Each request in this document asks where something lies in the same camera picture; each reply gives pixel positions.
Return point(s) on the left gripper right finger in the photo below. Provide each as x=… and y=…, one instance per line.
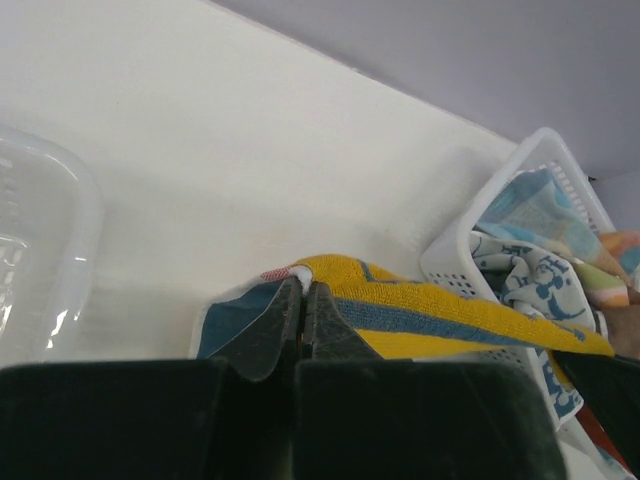
x=359, y=416

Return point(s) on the light blue patterned towel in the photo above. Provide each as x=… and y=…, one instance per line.
x=534, y=209

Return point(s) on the left white plastic basket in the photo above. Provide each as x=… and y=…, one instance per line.
x=51, y=220

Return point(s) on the orange and blue spotted towel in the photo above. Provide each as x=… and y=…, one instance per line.
x=612, y=279

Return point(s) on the white plastic basket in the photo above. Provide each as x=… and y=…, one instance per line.
x=51, y=220
x=447, y=262

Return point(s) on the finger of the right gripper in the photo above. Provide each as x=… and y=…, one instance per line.
x=610, y=387

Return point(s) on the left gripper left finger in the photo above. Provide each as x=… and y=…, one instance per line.
x=225, y=415

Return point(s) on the yellow and blue towel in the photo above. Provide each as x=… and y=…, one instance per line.
x=398, y=318

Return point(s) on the white and blue printed towel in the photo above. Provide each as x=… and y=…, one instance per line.
x=537, y=283

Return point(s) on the right white plastic basket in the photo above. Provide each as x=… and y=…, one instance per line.
x=447, y=262

